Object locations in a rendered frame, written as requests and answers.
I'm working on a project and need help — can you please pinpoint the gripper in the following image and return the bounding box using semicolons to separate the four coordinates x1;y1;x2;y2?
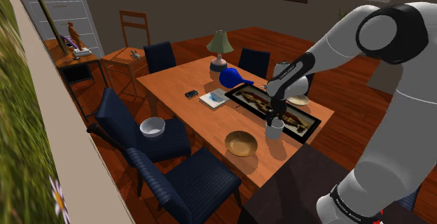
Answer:
265;93;289;127

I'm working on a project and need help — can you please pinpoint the white cup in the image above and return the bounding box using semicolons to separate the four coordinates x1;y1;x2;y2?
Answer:
265;118;286;141

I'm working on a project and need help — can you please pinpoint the tan plate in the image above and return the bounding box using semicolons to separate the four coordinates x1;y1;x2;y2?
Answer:
286;94;310;107

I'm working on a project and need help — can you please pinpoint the black framed picture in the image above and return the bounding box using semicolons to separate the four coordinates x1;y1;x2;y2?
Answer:
224;83;322;145

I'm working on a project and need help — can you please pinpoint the golden bowl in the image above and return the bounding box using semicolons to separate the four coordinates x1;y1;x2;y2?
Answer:
224;130;259;158

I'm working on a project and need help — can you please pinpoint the grey metal jar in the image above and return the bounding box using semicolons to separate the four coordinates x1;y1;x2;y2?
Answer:
274;60;292;78

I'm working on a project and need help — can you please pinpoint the navy upholstered chair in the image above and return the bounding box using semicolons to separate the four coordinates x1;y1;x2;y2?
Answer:
237;47;272;81
86;87;193;170
143;41;177;75
124;146;244;224

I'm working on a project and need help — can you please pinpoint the blue round flask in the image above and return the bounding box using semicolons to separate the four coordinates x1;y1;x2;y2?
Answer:
218;67;255;90

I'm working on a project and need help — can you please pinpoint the white and blue book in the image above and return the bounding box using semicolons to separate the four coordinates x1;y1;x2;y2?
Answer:
199;87;230;110

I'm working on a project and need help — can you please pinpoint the table lamp with green shade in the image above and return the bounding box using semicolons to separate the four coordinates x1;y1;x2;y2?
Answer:
206;29;235;74

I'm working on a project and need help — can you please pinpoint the wooden dining table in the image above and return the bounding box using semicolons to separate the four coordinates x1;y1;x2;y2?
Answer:
135;55;335;189

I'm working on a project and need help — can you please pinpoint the white bowl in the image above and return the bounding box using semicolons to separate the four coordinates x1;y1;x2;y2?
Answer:
139;116;167;139

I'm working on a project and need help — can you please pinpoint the wooden chair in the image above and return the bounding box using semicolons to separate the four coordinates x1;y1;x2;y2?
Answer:
99;9;152;99

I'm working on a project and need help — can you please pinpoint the stack of white books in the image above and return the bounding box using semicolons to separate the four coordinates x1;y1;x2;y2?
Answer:
71;47;93;60

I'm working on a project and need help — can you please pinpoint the brown human figure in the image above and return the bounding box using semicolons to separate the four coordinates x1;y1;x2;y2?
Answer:
67;21;84;52

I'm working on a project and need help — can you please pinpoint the wooden side table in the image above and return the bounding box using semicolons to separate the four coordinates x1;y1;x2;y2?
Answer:
43;38;109;119

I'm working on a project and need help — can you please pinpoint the white chest of drawers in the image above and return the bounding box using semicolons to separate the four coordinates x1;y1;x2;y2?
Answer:
20;0;106;60

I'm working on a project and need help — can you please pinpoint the brown-headed long stick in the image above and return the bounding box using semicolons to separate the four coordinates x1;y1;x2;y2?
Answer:
21;0;69;56

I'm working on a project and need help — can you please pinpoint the large grass wall picture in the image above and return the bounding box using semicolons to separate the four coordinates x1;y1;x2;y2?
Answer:
0;0;137;224

